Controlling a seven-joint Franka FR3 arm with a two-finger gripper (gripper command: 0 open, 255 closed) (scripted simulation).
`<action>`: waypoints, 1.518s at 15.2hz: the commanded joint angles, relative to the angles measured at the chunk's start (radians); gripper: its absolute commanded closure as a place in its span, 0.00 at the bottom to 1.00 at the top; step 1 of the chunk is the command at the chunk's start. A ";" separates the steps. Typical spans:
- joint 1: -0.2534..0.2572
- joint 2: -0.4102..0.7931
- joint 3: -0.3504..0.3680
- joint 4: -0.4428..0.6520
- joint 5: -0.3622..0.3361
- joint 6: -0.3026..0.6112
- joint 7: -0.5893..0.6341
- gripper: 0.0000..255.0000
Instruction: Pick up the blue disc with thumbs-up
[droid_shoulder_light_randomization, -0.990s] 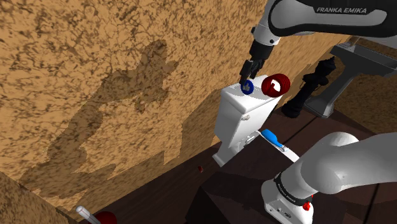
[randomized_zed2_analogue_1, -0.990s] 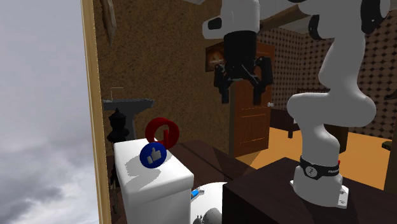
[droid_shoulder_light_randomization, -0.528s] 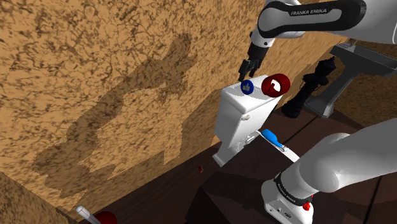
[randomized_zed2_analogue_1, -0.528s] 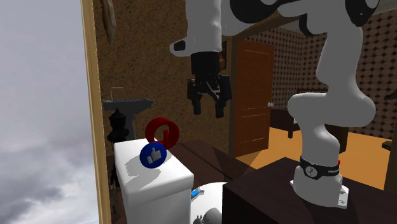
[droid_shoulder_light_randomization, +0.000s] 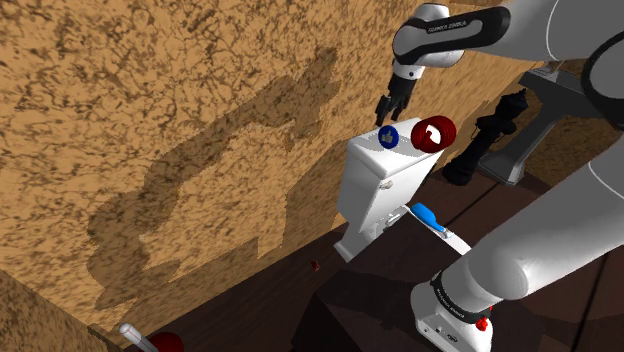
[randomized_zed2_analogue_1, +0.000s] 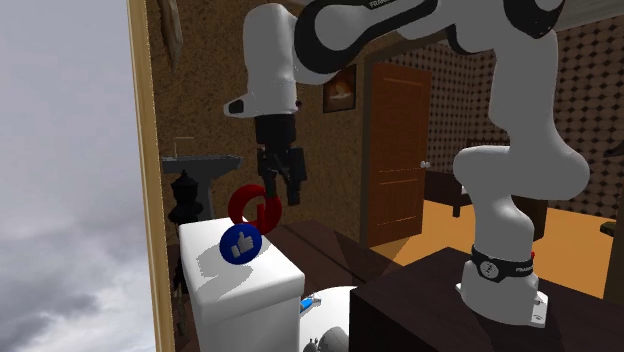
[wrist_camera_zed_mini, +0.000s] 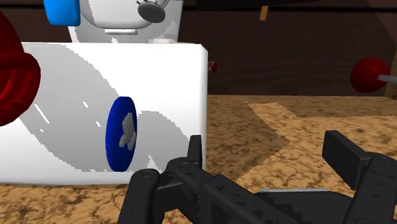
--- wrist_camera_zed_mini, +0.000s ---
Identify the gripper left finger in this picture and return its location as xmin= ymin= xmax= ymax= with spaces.
xmin=117 ymin=134 xmax=299 ymax=224

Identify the small tan block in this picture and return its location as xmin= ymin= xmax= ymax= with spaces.
xmin=259 ymin=5 xmax=270 ymax=22

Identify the white rounded object grey knob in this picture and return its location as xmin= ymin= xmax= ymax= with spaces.
xmin=68 ymin=0 xmax=184 ymax=44

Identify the blue rounded object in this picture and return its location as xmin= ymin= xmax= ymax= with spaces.
xmin=43 ymin=0 xmax=81 ymax=27

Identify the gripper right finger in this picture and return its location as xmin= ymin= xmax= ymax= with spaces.
xmin=321 ymin=130 xmax=397 ymax=224

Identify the dark red rounded object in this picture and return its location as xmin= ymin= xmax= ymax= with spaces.
xmin=0 ymin=9 xmax=41 ymax=127

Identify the large white box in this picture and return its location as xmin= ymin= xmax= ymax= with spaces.
xmin=0 ymin=42 xmax=209 ymax=186

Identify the blue round disc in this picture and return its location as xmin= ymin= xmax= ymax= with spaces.
xmin=105 ymin=96 xmax=138 ymax=172

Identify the red ball on grey rod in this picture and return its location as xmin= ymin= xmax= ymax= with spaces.
xmin=350 ymin=57 xmax=397 ymax=94

